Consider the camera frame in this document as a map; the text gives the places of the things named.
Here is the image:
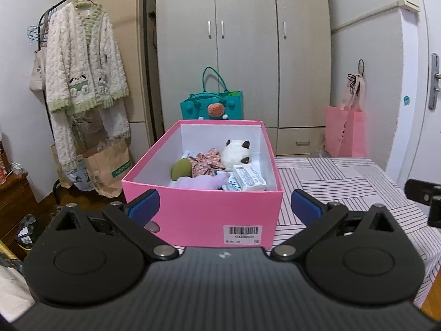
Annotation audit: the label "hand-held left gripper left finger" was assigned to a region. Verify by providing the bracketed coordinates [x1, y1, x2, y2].
[50, 189, 180, 261]

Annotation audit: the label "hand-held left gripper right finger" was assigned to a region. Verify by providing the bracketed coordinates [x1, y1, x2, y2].
[270, 189, 401, 261]

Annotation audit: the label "green egg-shaped sponge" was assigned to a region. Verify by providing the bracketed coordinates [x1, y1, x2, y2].
[171, 158, 194, 181]

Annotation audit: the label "purple plush toy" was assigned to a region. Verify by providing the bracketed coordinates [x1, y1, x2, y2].
[176, 172, 231, 191]

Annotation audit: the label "white tissue packet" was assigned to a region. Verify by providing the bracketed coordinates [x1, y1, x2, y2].
[232, 164, 268, 192]

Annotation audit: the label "pink cardboard box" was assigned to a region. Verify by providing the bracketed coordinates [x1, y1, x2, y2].
[121, 119, 285, 250]

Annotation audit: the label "pink floral scrunchie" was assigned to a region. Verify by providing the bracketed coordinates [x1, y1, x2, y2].
[188, 148, 228, 178]

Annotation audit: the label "brown paper bag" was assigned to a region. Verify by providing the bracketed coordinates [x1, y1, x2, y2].
[83, 137, 133, 199]

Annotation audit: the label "striped tablecloth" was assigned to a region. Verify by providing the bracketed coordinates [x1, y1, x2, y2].
[172, 157, 441, 309]

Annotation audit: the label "white door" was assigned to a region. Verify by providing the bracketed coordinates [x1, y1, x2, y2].
[386, 0, 441, 194]

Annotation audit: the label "white printed plastic bag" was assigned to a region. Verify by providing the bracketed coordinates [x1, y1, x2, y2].
[65, 159, 94, 192]

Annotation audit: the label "pink gift bag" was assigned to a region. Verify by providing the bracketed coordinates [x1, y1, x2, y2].
[325, 76, 367, 158]

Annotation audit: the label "white brown plush cat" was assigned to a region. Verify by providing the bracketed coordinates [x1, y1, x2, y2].
[220, 139, 252, 172]

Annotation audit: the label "black bag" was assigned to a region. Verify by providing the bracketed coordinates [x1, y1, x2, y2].
[17, 214, 39, 250]

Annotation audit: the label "teal tote bag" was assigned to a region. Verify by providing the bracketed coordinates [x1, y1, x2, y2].
[180, 66, 244, 121]

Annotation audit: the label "dark wooden cabinet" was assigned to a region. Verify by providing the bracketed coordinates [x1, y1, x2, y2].
[0, 169, 38, 252]

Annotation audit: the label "white cloth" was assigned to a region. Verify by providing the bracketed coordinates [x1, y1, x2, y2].
[0, 241, 35, 314]

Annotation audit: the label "cream fluffy pajama robe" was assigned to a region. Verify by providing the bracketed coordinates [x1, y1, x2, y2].
[45, 1, 131, 180]

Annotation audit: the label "grey wardrobe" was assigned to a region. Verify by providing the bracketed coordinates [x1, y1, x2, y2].
[155, 0, 333, 157]

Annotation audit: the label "tan tall cabinet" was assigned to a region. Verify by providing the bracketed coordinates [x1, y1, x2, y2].
[69, 0, 155, 147]

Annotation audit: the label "beige canvas tote bag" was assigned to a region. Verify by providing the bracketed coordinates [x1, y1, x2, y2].
[29, 46, 48, 92]

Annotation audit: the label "metal door handle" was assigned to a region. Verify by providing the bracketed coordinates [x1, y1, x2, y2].
[428, 53, 441, 111]

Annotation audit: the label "blue wire hangers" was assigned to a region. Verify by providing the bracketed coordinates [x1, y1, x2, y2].
[27, 7, 57, 47]

